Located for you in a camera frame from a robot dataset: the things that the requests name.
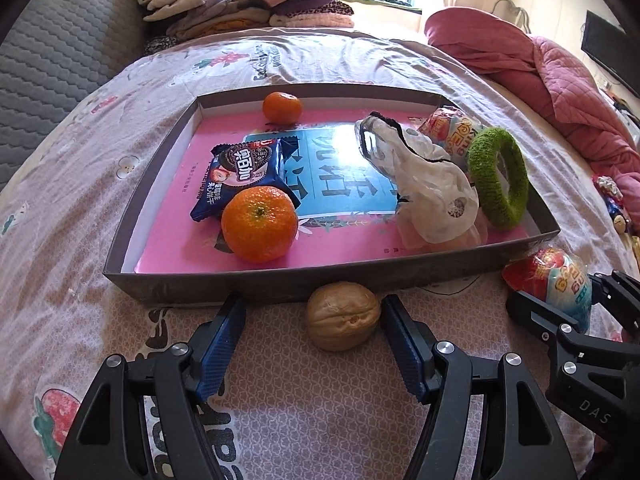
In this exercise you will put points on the small plush doll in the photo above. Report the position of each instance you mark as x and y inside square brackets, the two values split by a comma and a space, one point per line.
[614, 202]

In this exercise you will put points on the blue surprise egg toy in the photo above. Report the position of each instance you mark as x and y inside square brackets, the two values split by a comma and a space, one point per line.
[555, 277]

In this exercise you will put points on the dark blue snack packet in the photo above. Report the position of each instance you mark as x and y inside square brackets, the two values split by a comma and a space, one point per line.
[235, 167]

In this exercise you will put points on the pink and blue book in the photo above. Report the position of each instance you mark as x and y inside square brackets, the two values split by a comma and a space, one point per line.
[346, 212]

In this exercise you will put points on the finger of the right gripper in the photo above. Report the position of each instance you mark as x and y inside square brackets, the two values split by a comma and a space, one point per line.
[618, 293]
[550, 325]

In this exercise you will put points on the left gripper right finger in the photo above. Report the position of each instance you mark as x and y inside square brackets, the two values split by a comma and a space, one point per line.
[519, 435]

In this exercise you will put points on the black flat television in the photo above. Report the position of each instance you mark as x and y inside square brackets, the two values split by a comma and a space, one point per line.
[608, 46]

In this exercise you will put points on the shallow grey cardboard tray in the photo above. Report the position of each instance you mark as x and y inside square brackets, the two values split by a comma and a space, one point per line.
[409, 107]

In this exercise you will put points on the orange mandarin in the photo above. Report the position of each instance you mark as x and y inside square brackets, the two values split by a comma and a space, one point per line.
[259, 224]
[282, 108]

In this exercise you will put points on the red-top surprise egg toy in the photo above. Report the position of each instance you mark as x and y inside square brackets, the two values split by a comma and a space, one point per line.
[453, 131]

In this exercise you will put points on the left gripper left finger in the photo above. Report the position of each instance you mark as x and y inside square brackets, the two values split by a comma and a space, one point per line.
[109, 438]

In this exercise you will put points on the brown walnut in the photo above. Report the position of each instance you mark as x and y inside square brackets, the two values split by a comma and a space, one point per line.
[341, 316]

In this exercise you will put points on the pink strawberry bed sheet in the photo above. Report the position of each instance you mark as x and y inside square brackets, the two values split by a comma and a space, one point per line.
[290, 410]

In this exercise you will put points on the cream sheer hair scrunchie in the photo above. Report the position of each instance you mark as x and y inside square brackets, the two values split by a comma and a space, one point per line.
[437, 209]

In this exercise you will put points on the pink quilted duvet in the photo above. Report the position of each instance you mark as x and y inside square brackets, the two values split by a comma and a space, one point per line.
[551, 81]

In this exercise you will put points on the grey quilted headboard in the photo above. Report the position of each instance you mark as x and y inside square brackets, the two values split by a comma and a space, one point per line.
[57, 53]

